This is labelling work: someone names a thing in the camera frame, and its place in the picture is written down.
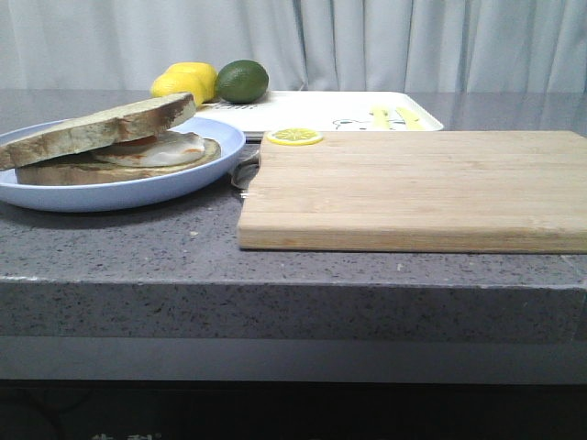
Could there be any green lime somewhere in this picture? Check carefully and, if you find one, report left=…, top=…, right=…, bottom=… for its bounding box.
left=216, top=60, right=269, bottom=104

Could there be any bread slice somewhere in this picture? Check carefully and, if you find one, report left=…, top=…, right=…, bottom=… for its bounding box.
left=1, top=93, right=196, bottom=171
left=15, top=137, right=221, bottom=186

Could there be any metal cutting board handle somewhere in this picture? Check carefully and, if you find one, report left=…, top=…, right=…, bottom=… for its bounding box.
left=231, top=151, right=260, bottom=191

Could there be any white tray with bear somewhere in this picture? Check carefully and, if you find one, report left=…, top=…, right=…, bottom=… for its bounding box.
left=196, top=91, right=444, bottom=140

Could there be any front yellow lemon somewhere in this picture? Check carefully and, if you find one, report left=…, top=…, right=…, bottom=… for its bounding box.
left=150, top=71, right=206, bottom=106

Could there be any yellow lemon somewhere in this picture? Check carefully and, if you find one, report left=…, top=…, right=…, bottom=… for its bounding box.
left=150, top=71, right=206, bottom=106
left=165, top=61, right=217, bottom=102

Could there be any lemon slice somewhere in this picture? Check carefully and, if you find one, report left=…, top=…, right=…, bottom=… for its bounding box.
left=265, top=127, right=324, bottom=146

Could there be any yellow plastic knife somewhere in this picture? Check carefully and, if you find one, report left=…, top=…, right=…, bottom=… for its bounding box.
left=395, top=106, right=426, bottom=131

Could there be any fried egg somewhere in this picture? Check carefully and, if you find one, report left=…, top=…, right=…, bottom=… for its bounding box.
left=91, top=131, right=205, bottom=168

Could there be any rear yellow lemon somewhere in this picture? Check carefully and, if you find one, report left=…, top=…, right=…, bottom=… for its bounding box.
left=165, top=61, right=217, bottom=102

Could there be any light blue plate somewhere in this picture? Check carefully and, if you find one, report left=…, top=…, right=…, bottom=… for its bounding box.
left=1, top=116, right=246, bottom=213

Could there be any white curtain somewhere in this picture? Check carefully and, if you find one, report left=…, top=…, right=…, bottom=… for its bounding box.
left=1, top=1, right=586, bottom=93

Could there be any wooden cutting board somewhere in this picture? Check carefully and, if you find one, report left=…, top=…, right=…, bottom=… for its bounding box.
left=238, top=131, right=586, bottom=254

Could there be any yellow plastic fork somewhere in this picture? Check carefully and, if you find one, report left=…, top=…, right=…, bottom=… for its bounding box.
left=370, top=104, right=392, bottom=131

